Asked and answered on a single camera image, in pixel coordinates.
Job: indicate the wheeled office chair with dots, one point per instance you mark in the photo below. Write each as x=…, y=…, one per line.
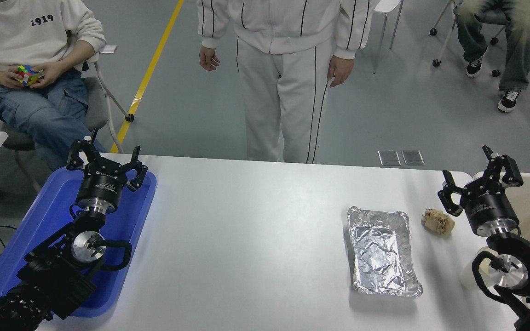
x=492, y=17

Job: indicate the white chair tablet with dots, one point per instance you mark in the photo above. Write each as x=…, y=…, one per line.
x=108, y=48

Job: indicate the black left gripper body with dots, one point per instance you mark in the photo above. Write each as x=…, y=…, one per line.
x=101, y=186

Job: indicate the metal floor plate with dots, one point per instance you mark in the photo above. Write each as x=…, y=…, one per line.
x=389, y=157
x=413, y=157

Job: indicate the seated person on wheeled chair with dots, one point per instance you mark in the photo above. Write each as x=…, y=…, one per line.
x=515, y=41

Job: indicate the silver foil tray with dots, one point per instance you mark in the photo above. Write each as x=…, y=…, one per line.
x=382, y=253

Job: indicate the seated person with cube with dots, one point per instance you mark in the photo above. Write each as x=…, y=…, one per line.
x=21, y=37

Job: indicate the blue plastic tray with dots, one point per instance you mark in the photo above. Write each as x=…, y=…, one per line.
x=48, y=216

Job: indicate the seated person's right hand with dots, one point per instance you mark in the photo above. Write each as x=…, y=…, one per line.
x=6, y=78

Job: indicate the pale paper cup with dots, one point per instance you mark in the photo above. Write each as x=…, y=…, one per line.
x=466, y=277

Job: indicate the seated person's left hand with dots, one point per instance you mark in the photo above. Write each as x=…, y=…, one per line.
x=53, y=71

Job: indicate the standing person's right hand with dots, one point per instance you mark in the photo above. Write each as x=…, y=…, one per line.
x=209, y=59

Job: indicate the white chair with metal legs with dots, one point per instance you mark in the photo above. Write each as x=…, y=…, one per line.
x=387, y=4

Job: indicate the standing person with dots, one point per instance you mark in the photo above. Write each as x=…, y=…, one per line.
x=283, y=69

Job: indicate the standing person's left hand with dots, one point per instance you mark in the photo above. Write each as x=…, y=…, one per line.
x=341, y=71

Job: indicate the grey chair with metal legs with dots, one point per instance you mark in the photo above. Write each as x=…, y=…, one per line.
x=95, y=103

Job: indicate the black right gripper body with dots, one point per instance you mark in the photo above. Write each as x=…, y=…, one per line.
x=490, y=204

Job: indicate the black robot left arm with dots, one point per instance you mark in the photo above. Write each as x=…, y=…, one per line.
x=53, y=276

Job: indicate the multicoloured puzzle cube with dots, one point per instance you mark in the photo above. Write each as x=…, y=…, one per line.
x=28, y=76

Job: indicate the crumpled tan paper ball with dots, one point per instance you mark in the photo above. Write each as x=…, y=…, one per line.
x=438, y=221

